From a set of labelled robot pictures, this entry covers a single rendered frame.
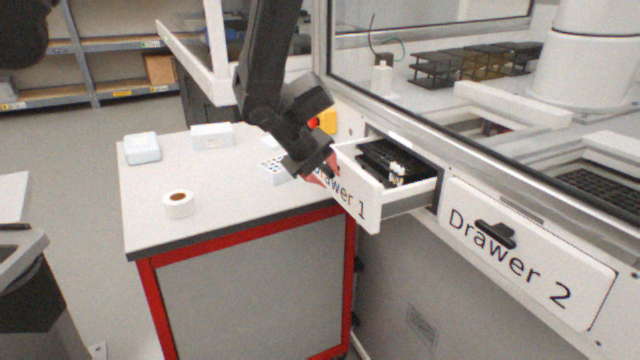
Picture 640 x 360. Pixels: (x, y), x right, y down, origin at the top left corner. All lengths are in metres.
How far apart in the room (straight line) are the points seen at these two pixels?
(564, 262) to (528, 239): 0.06
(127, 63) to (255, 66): 4.38
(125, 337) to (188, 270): 0.86
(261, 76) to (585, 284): 0.53
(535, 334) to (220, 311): 0.72
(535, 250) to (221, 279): 0.70
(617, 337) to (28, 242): 0.71
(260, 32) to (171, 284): 0.66
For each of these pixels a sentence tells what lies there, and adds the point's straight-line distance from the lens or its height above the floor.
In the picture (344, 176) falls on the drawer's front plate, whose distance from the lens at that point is 0.79.
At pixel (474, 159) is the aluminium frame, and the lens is 0.73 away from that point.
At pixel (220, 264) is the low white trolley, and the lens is 0.99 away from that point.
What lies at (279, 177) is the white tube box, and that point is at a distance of 1.03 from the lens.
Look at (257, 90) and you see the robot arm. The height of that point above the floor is 1.12.
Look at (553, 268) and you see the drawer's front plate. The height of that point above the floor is 0.89.
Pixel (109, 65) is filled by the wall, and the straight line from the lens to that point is 4.89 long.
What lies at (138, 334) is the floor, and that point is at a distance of 1.79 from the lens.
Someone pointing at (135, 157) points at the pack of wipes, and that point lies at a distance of 1.24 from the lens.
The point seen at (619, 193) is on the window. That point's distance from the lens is 0.63.
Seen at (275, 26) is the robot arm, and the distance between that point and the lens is 0.52.
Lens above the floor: 1.28
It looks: 30 degrees down
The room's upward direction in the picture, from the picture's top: straight up
